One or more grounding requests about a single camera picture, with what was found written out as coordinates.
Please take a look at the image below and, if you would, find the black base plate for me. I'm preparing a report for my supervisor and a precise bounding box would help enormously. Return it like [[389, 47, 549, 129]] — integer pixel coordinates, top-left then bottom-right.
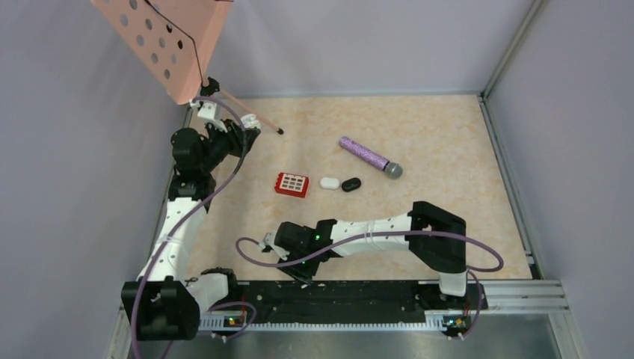
[[192, 280, 489, 326]]

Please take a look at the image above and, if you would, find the black earbud charging case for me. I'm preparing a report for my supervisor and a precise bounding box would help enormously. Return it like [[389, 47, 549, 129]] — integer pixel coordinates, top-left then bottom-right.
[[341, 177, 362, 192]]

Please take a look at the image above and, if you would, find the white oval earbud case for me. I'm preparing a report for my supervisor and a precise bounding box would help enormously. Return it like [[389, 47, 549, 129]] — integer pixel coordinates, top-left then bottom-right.
[[319, 177, 340, 190]]

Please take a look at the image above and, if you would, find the purple glitter microphone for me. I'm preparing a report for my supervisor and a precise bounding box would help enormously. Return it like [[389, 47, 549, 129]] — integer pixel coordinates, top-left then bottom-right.
[[339, 136, 403, 180]]

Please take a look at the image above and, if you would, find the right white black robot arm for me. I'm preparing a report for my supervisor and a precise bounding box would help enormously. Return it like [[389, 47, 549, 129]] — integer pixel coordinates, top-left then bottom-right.
[[260, 201, 469, 308]]

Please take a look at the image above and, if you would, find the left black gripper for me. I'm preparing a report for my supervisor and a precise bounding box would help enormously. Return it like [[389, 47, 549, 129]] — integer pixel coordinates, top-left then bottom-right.
[[199, 117, 259, 173]]

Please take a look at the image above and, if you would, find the aluminium front rail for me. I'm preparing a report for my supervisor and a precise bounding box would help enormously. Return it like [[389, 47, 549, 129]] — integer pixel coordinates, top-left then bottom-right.
[[120, 279, 585, 358]]

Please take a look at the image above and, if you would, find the white square earbud case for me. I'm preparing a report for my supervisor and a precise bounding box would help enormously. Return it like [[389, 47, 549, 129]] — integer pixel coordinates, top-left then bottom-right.
[[241, 114, 261, 129]]

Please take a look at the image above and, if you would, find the red grid box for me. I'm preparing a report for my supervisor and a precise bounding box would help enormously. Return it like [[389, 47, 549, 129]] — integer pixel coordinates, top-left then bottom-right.
[[274, 172, 310, 198]]

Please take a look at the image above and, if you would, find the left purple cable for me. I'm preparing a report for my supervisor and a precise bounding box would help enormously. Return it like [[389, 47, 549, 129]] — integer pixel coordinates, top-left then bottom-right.
[[129, 95, 259, 359]]

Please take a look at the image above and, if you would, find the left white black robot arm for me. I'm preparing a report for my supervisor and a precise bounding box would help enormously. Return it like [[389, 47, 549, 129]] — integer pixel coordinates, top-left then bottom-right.
[[121, 114, 261, 341]]

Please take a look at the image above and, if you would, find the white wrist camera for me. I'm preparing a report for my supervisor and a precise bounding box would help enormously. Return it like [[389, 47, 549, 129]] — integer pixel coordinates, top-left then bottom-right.
[[197, 102, 227, 132], [261, 231, 291, 261]]

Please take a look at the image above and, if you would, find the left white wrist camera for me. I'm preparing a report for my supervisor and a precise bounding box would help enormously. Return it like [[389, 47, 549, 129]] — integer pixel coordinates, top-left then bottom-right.
[[197, 102, 227, 132]]

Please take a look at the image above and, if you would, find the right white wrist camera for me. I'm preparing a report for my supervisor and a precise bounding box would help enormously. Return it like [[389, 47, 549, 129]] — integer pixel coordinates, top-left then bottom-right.
[[261, 231, 291, 261]]

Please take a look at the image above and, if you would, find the pink perforated music stand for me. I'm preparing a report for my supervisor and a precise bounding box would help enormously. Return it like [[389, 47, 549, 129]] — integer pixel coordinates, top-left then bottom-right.
[[90, 0, 286, 136]]

